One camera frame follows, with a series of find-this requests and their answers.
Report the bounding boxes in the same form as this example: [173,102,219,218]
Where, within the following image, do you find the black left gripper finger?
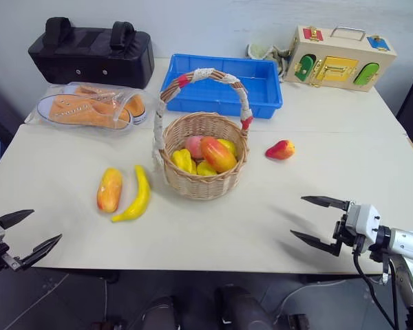
[0,209,35,230]
[19,234,63,271]

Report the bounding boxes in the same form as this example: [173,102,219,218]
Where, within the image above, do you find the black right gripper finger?
[301,195,351,212]
[290,230,343,258]

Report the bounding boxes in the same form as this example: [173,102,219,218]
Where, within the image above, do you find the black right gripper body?
[332,201,366,254]

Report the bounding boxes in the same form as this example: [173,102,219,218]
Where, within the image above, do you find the red yellow mango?
[200,136,238,173]
[96,167,123,214]

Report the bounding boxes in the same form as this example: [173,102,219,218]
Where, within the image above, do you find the yellow banana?
[111,165,152,223]

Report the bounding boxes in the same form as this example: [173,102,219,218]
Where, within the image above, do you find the blue plastic tray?
[160,54,284,120]

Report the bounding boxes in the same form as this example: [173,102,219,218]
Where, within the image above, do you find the orange sneakers in plastic bag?
[24,82,153,135]

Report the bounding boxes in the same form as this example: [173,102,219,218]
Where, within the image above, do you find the pink peach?
[186,135,204,160]

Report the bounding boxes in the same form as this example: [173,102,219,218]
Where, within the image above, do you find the wooden lock box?
[284,24,398,93]

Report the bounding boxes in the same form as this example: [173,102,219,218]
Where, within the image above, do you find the crumpled beige net cloth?
[244,43,294,84]

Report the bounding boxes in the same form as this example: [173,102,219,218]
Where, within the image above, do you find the black fabric bag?
[28,16,156,90]

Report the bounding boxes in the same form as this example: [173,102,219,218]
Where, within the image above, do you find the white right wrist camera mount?
[345,203,382,254]

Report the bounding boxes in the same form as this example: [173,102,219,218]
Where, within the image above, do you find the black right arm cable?
[352,245,402,330]

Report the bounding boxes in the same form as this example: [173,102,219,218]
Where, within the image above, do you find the wicker basket with handle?
[152,67,254,201]

